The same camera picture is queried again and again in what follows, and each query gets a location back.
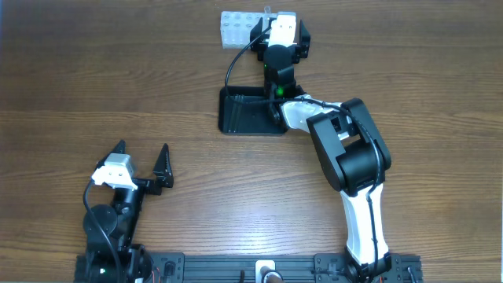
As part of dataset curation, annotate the mounting rail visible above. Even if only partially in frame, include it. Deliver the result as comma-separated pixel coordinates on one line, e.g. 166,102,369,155
74,252,424,283

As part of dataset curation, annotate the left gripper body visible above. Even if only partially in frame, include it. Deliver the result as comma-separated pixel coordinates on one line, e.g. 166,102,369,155
132,177,163,197

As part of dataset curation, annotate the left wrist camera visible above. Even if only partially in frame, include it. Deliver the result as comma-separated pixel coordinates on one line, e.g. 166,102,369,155
90,153,138,191

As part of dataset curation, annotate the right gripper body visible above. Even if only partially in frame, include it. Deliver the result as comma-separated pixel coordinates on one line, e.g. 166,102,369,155
249,17,312,64

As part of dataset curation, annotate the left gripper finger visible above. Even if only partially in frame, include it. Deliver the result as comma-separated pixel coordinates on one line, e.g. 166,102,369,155
152,142,175,189
96,139,127,169

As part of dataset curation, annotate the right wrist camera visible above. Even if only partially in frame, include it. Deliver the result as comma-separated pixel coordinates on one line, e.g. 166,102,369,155
268,11,299,48

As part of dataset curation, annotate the black tray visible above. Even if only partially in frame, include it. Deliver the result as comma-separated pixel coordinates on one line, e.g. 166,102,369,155
218,85,292,137

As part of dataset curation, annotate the white test tube rack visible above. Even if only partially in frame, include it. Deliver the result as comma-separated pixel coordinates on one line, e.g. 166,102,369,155
219,10,278,50

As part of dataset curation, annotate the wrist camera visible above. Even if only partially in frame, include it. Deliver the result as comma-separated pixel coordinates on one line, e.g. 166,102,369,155
268,11,299,48
90,153,138,191

